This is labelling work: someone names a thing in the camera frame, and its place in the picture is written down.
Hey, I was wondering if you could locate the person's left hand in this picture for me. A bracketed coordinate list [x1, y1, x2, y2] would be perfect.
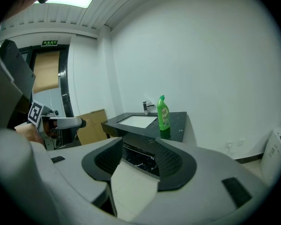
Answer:
[43, 120, 59, 138]

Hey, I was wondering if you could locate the black framed glass door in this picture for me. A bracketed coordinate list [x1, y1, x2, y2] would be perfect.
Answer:
[16, 45, 74, 120]

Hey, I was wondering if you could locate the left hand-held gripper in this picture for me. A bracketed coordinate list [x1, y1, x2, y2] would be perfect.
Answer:
[28, 100, 87, 151]

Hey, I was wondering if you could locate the chrome faucet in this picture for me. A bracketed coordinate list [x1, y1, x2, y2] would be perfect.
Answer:
[142, 100, 155, 116]

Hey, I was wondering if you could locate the black chest-mounted monitor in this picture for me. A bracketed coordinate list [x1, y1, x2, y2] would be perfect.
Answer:
[0, 39, 37, 117]

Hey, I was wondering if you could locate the brown cardboard door cover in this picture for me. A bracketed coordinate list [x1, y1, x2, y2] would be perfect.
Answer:
[32, 52, 61, 94]

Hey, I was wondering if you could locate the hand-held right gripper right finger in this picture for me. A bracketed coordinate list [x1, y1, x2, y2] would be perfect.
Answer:
[135, 138, 270, 225]

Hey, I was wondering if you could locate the person's left forearm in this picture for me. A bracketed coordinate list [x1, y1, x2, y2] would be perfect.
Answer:
[14, 122, 43, 144]

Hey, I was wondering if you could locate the white toilet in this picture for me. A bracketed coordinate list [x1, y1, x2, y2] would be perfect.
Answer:
[259, 127, 281, 187]

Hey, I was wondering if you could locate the brown cardboard sheet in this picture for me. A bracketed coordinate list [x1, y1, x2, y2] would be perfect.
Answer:
[74, 108, 108, 146]

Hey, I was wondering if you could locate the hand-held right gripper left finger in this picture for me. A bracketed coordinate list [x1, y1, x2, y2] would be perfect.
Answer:
[46, 136, 124, 218]

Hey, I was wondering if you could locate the green plastic bottle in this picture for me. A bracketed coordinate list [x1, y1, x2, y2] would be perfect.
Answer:
[156, 94, 172, 131]

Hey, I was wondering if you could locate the white rectangular sink basin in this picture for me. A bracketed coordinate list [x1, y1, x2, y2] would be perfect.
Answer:
[117, 115, 158, 129]

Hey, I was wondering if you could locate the black marble vanity table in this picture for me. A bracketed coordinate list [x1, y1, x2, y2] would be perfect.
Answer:
[101, 111, 187, 176]

